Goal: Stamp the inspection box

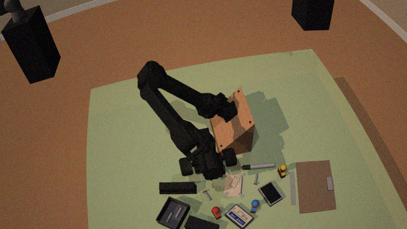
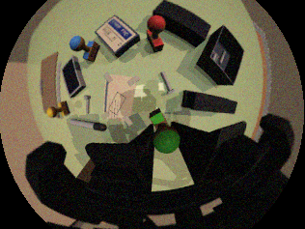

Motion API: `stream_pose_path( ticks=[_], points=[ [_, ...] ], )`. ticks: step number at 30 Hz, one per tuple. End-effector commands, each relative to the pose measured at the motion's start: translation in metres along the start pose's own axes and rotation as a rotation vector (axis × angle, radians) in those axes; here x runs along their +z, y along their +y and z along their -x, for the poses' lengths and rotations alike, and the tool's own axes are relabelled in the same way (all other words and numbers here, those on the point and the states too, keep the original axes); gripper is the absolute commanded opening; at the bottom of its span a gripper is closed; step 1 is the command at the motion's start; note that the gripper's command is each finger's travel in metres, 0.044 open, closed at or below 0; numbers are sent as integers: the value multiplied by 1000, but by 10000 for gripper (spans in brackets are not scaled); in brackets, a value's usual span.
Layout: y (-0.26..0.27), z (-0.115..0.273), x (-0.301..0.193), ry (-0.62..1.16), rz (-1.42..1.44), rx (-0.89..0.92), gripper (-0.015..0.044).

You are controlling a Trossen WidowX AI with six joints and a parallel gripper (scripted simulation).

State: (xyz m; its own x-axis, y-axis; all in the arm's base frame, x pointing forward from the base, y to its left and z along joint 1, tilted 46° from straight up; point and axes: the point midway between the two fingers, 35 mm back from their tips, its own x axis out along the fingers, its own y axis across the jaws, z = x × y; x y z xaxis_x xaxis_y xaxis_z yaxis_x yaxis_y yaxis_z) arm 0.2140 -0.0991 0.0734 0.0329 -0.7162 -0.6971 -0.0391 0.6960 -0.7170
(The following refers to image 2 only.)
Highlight beige paper card taped down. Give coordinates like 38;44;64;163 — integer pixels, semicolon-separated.
101;72;140;126

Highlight red rubber stamp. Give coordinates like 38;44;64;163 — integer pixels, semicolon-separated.
146;15;165;52

